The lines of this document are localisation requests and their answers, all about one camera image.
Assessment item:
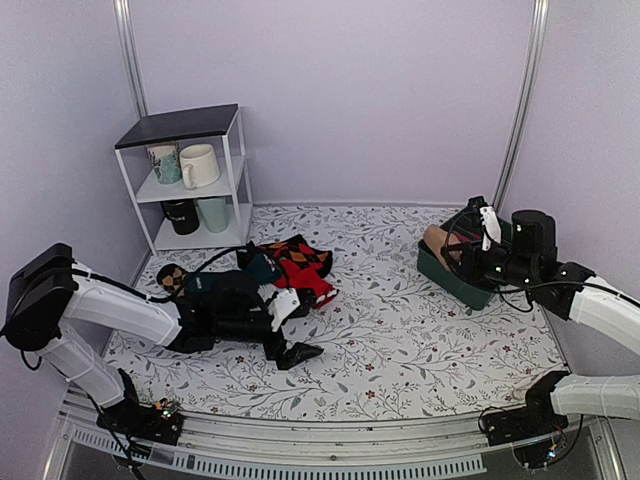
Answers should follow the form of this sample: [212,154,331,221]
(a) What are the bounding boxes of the argyle brown orange sock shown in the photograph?
[258,234,333,278]

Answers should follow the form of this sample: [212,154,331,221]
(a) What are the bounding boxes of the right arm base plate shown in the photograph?
[478,371,569,470]

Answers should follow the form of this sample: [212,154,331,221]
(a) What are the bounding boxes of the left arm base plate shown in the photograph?
[95,369,184,447]

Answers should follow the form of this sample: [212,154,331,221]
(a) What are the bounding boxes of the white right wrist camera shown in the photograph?
[467,196,502,252]

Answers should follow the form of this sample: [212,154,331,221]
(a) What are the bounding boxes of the black sock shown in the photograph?
[236,241,261,270]

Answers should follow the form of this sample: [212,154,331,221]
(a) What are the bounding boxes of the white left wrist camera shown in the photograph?
[268,288,300,332]

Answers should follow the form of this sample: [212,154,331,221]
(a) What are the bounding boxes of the red sock white trim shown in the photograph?
[274,259,339,309]

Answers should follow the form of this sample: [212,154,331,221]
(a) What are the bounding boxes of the pale green mug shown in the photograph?
[196,197,228,233]

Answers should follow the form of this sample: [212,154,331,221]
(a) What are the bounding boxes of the left aluminium corner post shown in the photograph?
[113,0,148,118]

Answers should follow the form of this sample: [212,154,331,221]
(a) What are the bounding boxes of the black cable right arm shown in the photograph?
[444,207,591,314]

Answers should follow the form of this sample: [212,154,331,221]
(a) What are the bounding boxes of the black cable left base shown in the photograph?
[89,394,151,480]

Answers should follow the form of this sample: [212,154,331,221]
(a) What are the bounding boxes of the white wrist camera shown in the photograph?
[467,196,502,252]
[268,288,300,332]

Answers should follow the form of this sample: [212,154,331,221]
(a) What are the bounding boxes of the rolled red sock in box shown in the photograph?
[454,231,482,243]

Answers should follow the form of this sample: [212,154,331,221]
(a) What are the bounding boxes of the aluminium corner post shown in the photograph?
[113,0,148,118]
[493,0,550,212]

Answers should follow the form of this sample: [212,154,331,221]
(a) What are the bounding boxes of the black mug white text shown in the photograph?
[161,199,200,235]

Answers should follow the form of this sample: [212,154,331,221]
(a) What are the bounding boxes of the right aluminium corner post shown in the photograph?
[493,0,550,212]

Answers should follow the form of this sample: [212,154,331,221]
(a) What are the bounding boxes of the white metal shelf black top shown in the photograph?
[114,104,253,255]

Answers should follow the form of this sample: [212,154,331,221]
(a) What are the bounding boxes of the argyle sock brown beige left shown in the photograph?
[156,263,195,300]

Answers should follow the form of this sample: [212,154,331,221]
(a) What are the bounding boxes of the dark teal sock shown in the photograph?
[189,254,282,295]

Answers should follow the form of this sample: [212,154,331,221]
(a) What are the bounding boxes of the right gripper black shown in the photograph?
[443,238,538,290]

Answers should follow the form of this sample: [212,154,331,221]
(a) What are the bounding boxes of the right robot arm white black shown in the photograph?
[441,198,639,436]

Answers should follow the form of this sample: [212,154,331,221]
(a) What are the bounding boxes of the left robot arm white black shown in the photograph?
[1,243,323,434]

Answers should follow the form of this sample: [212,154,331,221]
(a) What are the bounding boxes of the floral patterned table mat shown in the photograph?
[104,206,565,422]

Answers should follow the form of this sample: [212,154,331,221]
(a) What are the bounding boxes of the tan ribbed sock brown cuff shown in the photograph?
[423,225,461,266]

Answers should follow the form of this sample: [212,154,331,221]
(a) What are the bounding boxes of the teal patterned mug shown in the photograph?
[146,143,182,185]

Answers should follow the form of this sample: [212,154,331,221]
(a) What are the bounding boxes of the aluminium front rail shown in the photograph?
[40,388,638,479]

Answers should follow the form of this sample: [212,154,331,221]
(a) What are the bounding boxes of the green divided storage box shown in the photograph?
[417,207,494,311]

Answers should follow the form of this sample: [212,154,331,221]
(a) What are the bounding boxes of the cream ceramic mug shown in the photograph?
[179,144,220,190]

